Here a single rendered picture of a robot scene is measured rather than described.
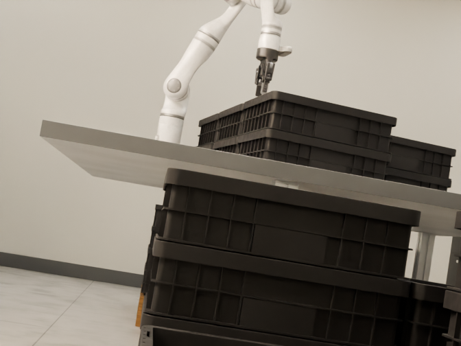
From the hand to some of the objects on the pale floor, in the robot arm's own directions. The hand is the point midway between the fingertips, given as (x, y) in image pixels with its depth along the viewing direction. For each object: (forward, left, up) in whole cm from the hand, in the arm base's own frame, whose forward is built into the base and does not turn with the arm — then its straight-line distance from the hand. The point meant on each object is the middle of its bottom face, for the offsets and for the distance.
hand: (261, 90), depth 254 cm
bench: (+21, +10, -100) cm, 103 cm away
